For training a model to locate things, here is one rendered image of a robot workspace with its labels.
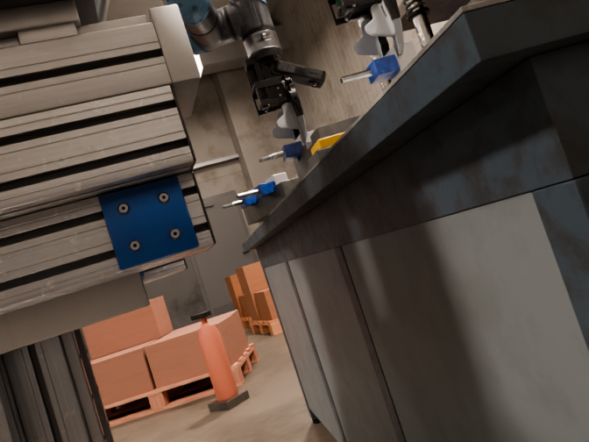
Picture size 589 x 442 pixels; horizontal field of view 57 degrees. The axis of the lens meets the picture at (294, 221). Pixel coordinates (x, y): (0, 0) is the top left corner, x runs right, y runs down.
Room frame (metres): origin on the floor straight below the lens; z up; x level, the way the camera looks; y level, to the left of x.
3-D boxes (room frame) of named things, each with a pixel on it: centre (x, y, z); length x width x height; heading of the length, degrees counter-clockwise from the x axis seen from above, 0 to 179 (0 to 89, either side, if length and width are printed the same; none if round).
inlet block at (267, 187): (1.29, 0.05, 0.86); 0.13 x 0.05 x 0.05; 118
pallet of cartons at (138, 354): (3.90, 1.19, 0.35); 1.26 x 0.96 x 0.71; 98
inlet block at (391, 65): (0.89, -0.21, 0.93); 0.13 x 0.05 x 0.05; 101
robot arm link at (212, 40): (1.14, 0.05, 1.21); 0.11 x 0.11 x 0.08; 84
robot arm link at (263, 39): (1.15, -0.05, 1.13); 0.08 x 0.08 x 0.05
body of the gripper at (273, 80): (1.15, -0.05, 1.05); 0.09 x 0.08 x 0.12; 101
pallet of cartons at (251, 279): (5.92, 0.14, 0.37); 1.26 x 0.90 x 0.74; 107
